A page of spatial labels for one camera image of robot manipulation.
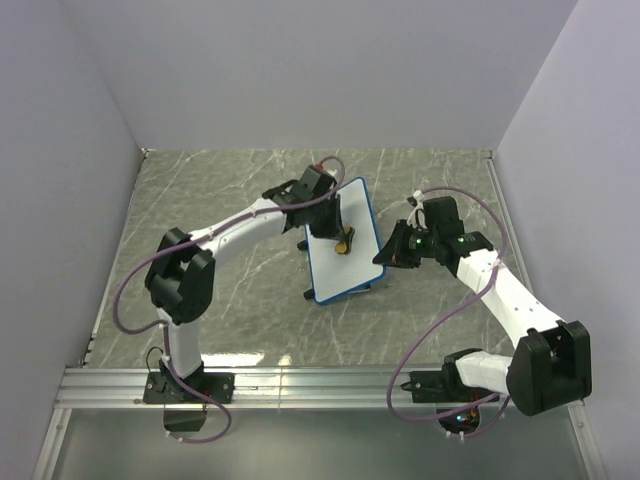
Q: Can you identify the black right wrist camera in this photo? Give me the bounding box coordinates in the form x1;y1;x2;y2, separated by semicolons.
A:
423;196;465;238

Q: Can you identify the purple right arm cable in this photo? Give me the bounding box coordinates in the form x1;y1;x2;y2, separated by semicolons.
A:
386;186;511;444

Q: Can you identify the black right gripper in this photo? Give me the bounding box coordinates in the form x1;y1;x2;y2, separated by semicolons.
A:
372;219;439;269

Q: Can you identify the aluminium extrusion rail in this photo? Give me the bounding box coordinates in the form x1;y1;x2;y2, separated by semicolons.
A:
54;366;391;411

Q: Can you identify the blue-framed small whiteboard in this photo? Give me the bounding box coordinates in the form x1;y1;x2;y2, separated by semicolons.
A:
305;177;386;305

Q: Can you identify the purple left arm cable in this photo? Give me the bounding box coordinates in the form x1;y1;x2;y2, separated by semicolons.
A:
113;156;347;446

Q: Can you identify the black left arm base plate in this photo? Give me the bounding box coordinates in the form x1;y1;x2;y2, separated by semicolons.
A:
142;371;235;405

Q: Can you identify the yellow bone-shaped whiteboard eraser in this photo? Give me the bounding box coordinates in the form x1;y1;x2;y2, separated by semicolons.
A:
334;225;355;255

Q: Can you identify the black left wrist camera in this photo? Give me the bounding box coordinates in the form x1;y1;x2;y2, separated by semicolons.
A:
297;165;336;202

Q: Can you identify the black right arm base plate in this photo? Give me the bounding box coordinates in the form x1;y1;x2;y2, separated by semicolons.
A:
400;369;471;404

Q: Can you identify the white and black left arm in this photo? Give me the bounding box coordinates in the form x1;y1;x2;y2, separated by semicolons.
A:
145;194;351;402

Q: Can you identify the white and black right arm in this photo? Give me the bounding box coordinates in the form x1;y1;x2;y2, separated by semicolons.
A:
373;220;592;416

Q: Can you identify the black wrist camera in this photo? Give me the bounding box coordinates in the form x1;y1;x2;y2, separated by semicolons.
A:
423;196;465;238
297;165;336;202

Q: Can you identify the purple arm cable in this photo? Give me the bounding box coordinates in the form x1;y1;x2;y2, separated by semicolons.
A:
386;186;511;444
113;156;347;446

